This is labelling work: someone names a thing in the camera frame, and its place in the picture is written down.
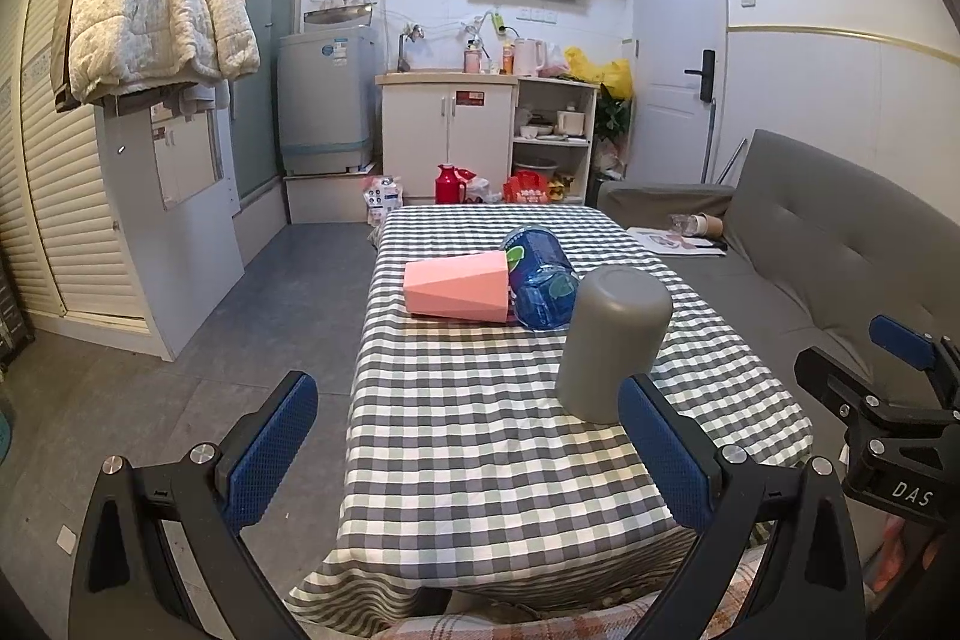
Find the plaid clothing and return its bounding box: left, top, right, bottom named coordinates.
left=390, top=539, right=773, bottom=640

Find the green checked tablecloth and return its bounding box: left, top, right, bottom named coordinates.
left=285, top=203, right=815, bottom=633

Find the white door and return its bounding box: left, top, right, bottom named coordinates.
left=634, top=0, right=730, bottom=185

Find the blue patterned cup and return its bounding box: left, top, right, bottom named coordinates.
left=500, top=225, right=581, bottom=331

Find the black door handle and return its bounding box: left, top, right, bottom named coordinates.
left=685, top=49, right=716, bottom=101

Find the white washer platform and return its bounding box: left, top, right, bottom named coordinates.
left=283, top=164, right=383, bottom=226

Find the yellow plastic bag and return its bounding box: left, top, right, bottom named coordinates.
left=564, top=46, right=633, bottom=100

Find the white blue packet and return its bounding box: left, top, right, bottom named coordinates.
left=364, top=175, right=403, bottom=229

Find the printed paper sheet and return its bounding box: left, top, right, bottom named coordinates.
left=626, top=226, right=728, bottom=256

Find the white board panel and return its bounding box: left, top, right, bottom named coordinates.
left=94, top=98, right=245, bottom=362

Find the white louvred wardrobe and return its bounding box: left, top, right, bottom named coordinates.
left=0, top=0, right=175, bottom=360

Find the frosted glass door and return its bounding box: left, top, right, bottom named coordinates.
left=229, top=0, right=310, bottom=215

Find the white sink cabinet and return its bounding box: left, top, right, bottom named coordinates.
left=375, top=72, right=520, bottom=208

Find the white open shelf unit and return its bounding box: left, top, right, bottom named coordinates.
left=512, top=77, right=599, bottom=206

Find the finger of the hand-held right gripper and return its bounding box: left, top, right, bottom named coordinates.
left=793, top=346, right=884, bottom=422
left=868, top=314, right=960, bottom=417

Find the white pink kettle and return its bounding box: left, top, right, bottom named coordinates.
left=512, top=37, right=547, bottom=79

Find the metal basin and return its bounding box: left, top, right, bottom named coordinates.
left=304, top=4, right=374, bottom=28

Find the grey cup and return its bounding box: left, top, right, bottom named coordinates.
left=555, top=266, right=674, bottom=425

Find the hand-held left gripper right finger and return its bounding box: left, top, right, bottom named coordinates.
left=617, top=372, right=869, bottom=640

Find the metal faucet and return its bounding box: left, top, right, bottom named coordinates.
left=397, top=26, right=425, bottom=73

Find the grey washing machine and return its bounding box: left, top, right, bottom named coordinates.
left=277, top=26, right=380, bottom=176

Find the grey sofa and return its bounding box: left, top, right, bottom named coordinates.
left=598, top=128, right=960, bottom=570

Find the red thermos jug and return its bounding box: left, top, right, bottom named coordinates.
left=436, top=163, right=470, bottom=206

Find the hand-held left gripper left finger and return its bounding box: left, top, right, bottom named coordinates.
left=69, top=371, right=320, bottom=640

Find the red snack packet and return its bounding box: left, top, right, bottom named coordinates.
left=502, top=171, right=553, bottom=205

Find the pink faceted cup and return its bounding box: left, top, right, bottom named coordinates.
left=403, top=251, right=512, bottom=322

